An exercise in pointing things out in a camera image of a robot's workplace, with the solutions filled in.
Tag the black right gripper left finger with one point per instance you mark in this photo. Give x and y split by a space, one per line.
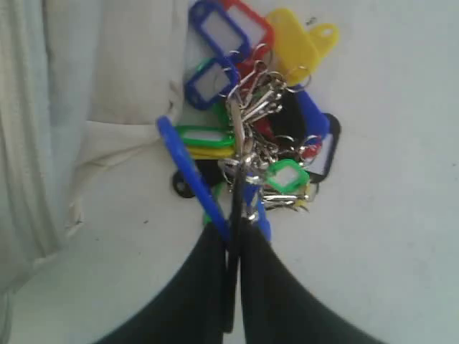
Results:
189 308

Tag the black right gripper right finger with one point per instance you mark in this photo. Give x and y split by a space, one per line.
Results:
277 308

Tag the cream canvas bag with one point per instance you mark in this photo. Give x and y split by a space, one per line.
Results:
82 83

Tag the bunch of colourful key tags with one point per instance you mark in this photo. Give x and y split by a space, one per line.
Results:
259 157

